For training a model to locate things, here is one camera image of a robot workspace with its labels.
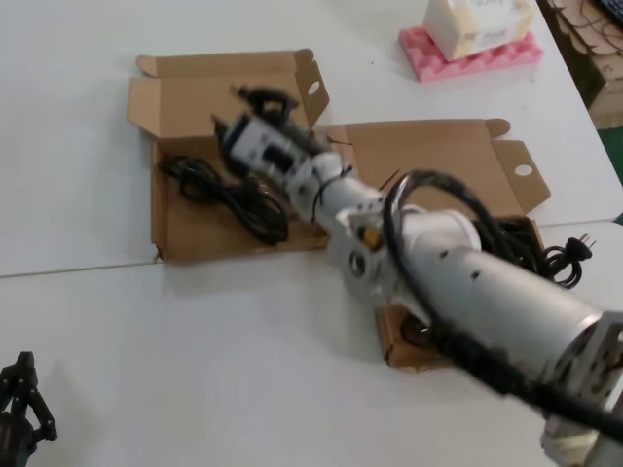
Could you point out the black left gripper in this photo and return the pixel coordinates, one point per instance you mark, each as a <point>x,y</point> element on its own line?
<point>14,435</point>

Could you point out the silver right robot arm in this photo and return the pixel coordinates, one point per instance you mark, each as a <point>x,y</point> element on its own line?
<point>462,262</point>

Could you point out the empty brown cardboard box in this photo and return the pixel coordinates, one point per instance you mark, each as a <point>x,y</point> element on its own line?
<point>194,219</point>

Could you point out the brown cardboard carton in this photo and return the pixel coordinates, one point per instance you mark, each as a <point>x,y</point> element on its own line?
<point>608,82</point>

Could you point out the stack of flat cardboard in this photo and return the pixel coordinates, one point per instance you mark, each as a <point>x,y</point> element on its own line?
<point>584,24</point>

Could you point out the pink foam pad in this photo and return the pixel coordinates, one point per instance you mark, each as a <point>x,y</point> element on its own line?
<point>438,63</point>

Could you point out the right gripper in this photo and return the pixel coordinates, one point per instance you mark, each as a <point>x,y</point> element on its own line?
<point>265,148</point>

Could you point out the white paper box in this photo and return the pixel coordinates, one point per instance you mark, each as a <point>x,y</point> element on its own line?
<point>462,24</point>

